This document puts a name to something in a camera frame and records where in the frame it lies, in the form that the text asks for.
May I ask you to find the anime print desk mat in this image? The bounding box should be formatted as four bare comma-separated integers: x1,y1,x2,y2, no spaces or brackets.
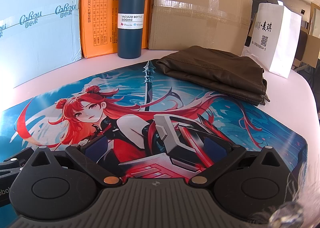
1,61,307,227

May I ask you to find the folded dark brown garment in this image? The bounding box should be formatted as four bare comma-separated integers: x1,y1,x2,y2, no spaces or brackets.
157,46,270,106

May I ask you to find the orange cardboard box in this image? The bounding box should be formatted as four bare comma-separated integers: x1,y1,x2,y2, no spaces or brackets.
80,0,150,59

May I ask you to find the light blue Corou carton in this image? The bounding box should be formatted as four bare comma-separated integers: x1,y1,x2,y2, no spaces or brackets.
1,0,82,88

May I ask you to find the white paper shopping bag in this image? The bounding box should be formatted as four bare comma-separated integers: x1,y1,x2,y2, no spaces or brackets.
241,3,302,79

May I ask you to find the dark blue vacuum bottle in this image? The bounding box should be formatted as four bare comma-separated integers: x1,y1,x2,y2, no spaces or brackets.
117,0,145,59

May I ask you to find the brown cardboard box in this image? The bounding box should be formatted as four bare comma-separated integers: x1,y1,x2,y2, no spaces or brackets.
148,0,253,55

